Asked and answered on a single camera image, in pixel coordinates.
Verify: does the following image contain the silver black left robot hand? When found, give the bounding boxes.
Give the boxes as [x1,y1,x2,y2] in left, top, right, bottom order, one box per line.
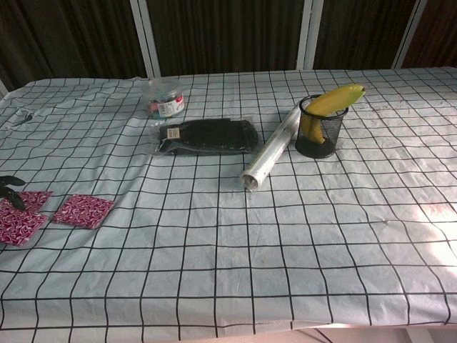
[0,175,27,211]

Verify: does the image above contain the clear plastic jar with clips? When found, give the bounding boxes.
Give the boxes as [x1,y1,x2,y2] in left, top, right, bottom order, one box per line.
[141,78,186,119]

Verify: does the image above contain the black gloves in plastic bag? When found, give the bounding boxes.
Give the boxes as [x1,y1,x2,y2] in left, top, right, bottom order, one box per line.
[153,118,261,156]

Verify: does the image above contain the white black grid tablecloth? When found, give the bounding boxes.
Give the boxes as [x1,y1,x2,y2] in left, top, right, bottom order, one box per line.
[0,66,457,343]

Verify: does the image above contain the clear plastic film roll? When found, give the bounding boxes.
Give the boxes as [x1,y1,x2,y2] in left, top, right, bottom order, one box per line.
[241,100,305,194]

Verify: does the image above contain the dark brown curtain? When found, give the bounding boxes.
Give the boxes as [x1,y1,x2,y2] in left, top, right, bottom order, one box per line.
[0,0,457,94]

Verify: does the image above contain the black mesh pen holder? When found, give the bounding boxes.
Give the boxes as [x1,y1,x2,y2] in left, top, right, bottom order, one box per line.
[294,94,349,159]

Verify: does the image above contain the yellow banana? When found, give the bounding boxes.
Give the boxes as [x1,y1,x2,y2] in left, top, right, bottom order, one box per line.
[301,83,367,145]

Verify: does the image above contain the white frame post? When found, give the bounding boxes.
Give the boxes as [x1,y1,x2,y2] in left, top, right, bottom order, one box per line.
[129,0,161,78]
[295,0,324,71]
[391,0,428,69]

